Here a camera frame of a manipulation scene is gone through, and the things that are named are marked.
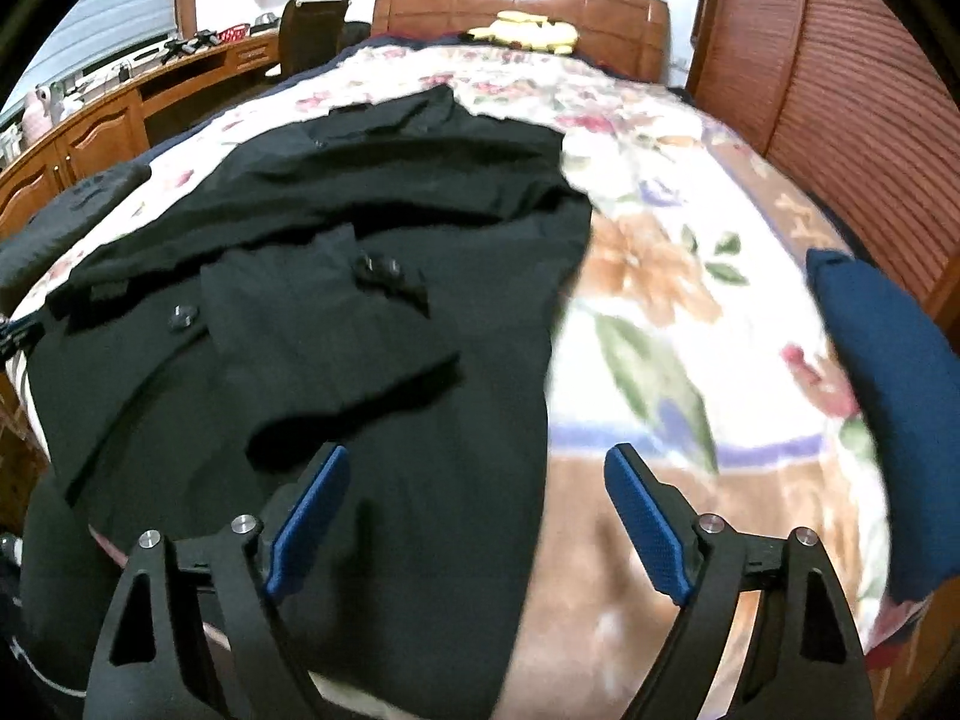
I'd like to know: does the black coat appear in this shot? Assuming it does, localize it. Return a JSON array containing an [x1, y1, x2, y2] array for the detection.
[[28, 85, 590, 718]]

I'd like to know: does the folded navy blue garment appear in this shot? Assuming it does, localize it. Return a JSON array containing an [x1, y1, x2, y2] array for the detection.
[[805, 249, 958, 603]]

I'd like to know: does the floral bed blanket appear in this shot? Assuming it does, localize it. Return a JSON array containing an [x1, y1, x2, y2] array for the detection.
[[8, 39, 890, 718]]

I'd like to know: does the folded dark grey garment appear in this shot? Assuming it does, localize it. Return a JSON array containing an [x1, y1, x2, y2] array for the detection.
[[0, 161, 151, 317]]

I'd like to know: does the wooden desk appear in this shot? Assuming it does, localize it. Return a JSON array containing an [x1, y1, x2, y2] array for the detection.
[[0, 31, 278, 238]]

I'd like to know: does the wooden louvered wardrobe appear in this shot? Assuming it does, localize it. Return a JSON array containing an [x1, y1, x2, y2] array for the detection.
[[688, 0, 958, 340]]

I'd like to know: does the red basket on desk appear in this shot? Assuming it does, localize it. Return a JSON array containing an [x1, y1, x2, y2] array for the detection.
[[217, 23, 251, 43]]

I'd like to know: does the wooden bed headboard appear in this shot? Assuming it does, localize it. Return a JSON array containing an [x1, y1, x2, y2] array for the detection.
[[371, 0, 669, 83]]

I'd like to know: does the dark brown chair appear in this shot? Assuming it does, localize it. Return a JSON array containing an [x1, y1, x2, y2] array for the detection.
[[278, 0, 373, 80]]

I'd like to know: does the yellow plush toy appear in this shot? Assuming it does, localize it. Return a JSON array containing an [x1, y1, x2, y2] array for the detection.
[[467, 10, 579, 55]]

